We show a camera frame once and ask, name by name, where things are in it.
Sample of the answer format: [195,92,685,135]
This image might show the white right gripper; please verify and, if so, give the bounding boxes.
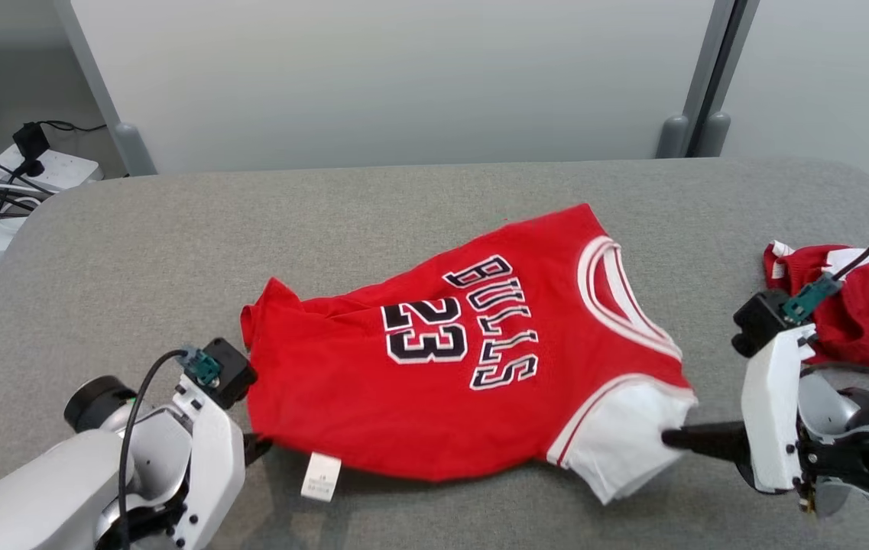
[661,325,817,493]

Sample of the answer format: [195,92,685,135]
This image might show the white power strip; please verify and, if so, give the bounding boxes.
[0,147,104,192]

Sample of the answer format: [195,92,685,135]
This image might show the grey partition post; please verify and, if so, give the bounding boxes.
[656,0,737,159]
[52,0,157,176]
[698,0,760,157]

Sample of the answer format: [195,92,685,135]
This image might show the wide white partition panel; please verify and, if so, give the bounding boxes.
[71,0,718,175]

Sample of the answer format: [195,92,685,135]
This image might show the red Bulls jersey white sleeves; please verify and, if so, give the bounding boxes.
[241,202,699,505]

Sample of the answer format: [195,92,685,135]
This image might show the right camera cable teal plug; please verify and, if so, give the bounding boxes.
[780,202,869,323]

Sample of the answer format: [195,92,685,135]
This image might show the narrow white partition panel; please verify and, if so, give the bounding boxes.
[721,0,869,188]

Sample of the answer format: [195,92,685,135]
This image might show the black power adapter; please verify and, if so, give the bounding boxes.
[12,122,51,178]

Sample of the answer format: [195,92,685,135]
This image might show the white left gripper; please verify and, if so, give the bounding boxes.
[173,376,274,550]

